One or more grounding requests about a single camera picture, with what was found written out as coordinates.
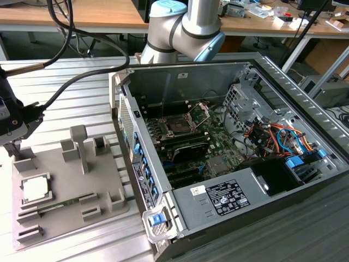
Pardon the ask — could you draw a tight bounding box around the thick black camera cable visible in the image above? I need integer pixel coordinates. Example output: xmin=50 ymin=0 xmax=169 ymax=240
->
xmin=40 ymin=0 xmax=131 ymax=110

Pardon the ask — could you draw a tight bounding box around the green motherboard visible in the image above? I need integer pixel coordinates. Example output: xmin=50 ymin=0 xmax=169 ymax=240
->
xmin=144 ymin=109 xmax=254 ymax=189

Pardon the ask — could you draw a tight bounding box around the metal socket cover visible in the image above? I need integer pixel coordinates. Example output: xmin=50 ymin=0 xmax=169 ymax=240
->
xmin=188 ymin=101 xmax=212 ymax=128

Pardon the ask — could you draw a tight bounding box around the black RAM slot row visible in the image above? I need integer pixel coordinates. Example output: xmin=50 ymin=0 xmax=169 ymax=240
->
xmin=141 ymin=101 xmax=190 ymax=118
xmin=158 ymin=130 xmax=210 ymax=150

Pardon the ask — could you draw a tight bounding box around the silver drive cage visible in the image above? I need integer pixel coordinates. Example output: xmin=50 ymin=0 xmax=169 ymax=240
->
xmin=222 ymin=83 xmax=273 ymax=137

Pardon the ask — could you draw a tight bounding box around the green RAM stick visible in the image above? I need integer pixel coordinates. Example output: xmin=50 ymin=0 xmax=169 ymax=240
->
xmin=37 ymin=194 xmax=93 ymax=213

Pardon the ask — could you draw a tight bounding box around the CPU socket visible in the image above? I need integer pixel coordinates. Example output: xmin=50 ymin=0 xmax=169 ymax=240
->
xmin=159 ymin=116 xmax=198 ymax=137

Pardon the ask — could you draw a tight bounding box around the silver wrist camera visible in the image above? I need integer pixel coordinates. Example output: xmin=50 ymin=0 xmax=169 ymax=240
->
xmin=0 ymin=98 xmax=28 ymax=145

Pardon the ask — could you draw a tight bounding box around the black graphics card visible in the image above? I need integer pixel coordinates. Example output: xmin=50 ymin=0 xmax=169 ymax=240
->
xmin=171 ymin=143 xmax=209 ymax=164

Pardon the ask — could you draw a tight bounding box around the grey desktop computer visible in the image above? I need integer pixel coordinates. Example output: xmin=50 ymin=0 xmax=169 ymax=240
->
xmin=298 ymin=75 xmax=349 ymax=109

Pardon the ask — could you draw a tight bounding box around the black stand pole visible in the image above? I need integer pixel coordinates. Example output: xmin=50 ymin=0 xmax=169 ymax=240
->
xmin=280 ymin=0 xmax=330 ymax=66

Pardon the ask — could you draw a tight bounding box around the silver chipset heatsink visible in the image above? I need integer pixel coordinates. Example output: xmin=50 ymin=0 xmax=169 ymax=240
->
xmin=208 ymin=157 xmax=230 ymax=175

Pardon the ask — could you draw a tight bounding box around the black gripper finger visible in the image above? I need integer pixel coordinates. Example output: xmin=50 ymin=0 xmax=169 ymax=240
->
xmin=3 ymin=139 xmax=22 ymax=159

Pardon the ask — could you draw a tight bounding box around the grey optical drive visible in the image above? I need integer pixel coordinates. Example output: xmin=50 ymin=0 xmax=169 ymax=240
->
xmin=222 ymin=2 xmax=245 ymax=19

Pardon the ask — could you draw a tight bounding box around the silver CPU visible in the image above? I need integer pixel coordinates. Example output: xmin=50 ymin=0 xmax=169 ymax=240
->
xmin=22 ymin=177 xmax=55 ymax=205

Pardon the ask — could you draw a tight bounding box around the black camera bracket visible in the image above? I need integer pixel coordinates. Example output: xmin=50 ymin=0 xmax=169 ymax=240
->
xmin=16 ymin=101 xmax=45 ymax=139

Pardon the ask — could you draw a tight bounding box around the black plastic duct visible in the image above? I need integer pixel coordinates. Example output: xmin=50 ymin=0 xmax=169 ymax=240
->
xmin=239 ymin=157 xmax=305 ymax=198

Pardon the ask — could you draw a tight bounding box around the grey parts rack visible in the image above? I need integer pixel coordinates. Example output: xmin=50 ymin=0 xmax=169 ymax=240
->
xmin=11 ymin=124 xmax=131 ymax=251

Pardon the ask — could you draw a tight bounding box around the blue case latch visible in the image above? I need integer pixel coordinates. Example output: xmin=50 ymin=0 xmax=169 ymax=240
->
xmin=149 ymin=215 xmax=166 ymax=227

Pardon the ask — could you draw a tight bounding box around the open grey PC case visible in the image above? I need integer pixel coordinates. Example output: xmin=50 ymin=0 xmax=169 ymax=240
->
xmin=108 ymin=51 xmax=349 ymax=262

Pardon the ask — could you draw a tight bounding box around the brown cardboard box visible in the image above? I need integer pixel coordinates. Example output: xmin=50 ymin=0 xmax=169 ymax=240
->
xmin=304 ymin=38 xmax=349 ymax=76

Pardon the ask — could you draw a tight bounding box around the blue disk carrier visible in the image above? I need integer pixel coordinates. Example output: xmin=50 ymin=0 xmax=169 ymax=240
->
xmin=285 ymin=156 xmax=305 ymax=172

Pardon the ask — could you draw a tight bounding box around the grey power supply unit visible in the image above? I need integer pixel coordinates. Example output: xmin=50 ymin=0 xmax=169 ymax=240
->
xmin=171 ymin=168 xmax=269 ymax=230

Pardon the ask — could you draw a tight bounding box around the coloured power wire bundle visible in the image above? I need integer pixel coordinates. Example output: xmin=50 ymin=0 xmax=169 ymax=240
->
xmin=243 ymin=122 xmax=321 ymax=160

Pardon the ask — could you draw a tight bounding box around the black cable with brown sleeve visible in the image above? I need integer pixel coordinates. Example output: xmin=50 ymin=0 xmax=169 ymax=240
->
xmin=4 ymin=0 xmax=76 ymax=77

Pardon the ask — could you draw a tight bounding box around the wooden desk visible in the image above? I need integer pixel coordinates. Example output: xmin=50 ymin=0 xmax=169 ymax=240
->
xmin=219 ymin=0 xmax=349 ymax=40
xmin=0 ymin=0 xmax=150 ymax=32

